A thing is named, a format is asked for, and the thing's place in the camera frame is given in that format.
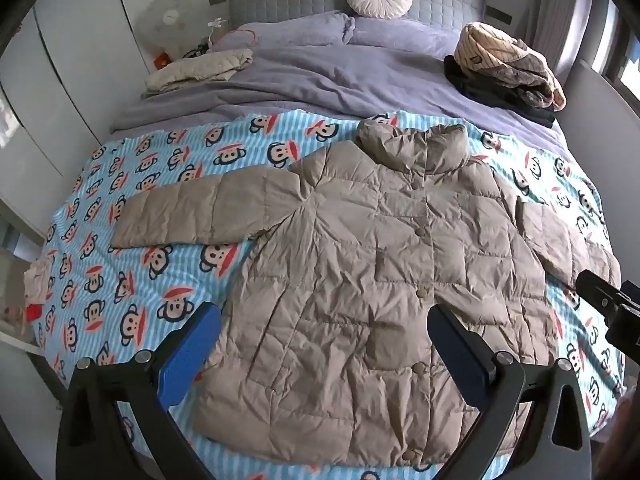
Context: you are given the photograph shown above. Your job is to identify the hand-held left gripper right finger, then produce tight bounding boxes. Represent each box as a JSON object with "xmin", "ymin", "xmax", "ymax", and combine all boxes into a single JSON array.
[{"xmin": 427, "ymin": 304, "xmax": 593, "ymax": 480}]

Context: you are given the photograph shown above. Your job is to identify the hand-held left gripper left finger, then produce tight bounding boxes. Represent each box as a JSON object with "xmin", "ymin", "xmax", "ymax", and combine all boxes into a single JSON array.
[{"xmin": 55, "ymin": 301, "xmax": 223, "ymax": 480}]

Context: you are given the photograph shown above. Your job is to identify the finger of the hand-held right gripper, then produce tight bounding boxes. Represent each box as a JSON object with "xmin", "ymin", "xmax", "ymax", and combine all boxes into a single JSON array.
[{"xmin": 575, "ymin": 269, "xmax": 627, "ymax": 322}]

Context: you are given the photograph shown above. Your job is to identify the beige quilted down jacket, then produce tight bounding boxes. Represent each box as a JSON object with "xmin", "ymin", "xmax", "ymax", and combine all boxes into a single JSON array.
[{"xmin": 111, "ymin": 119, "xmax": 622, "ymax": 467}]

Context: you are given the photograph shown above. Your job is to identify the folded cream clothes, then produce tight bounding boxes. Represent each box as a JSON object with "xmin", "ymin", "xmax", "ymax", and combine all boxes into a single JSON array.
[{"xmin": 142, "ymin": 48, "xmax": 255, "ymax": 100}]

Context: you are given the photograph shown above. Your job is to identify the blue monkey print blanket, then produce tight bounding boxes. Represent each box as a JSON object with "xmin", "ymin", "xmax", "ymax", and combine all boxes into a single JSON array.
[{"xmin": 30, "ymin": 110, "xmax": 628, "ymax": 480}]

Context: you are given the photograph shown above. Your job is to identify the black garment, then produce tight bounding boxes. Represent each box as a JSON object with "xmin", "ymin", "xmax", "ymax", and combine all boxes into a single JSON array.
[{"xmin": 443, "ymin": 55, "xmax": 558, "ymax": 128}]

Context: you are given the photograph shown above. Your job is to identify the striped beige garment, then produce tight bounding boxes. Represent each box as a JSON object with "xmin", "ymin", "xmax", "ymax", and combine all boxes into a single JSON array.
[{"xmin": 454, "ymin": 22, "xmax": 567, "ymax": 110}]

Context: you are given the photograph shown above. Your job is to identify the window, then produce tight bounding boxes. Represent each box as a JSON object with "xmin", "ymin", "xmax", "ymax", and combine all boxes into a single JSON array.
[{"xmin": 590, "ymin": 0, "xmax": 640, "ymax": 96}]

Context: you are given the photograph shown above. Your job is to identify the grey curtain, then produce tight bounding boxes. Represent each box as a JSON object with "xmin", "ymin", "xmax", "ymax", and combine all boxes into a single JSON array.
[{"xmin": 530, "ymin": 0, "xmax": 596, "ymax": 66}]

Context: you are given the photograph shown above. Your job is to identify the white wardrobe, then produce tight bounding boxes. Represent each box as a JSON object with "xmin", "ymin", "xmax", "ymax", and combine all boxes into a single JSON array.
[{"xmin": 0, "ymin": 0, "xmax": 156, "ymax": 241}]

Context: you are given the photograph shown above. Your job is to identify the purple duvet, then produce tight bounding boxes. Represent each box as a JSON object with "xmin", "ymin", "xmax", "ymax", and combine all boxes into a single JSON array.
[{"xmin": 109, "ymin": 10, "xmax": 561, "ymax": 148}]

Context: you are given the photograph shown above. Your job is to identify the purple pillow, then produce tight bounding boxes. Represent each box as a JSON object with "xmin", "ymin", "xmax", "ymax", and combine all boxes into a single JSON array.
[{"xmin": 345, "ymin": 15, "xmax": 467, "ymax": 57}]

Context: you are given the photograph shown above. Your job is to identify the white standing fan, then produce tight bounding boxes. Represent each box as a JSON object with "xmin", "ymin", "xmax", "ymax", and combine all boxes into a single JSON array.
[{"xmin": 137, "ymin": 0, "xmax": 198, "ymax": 58}]

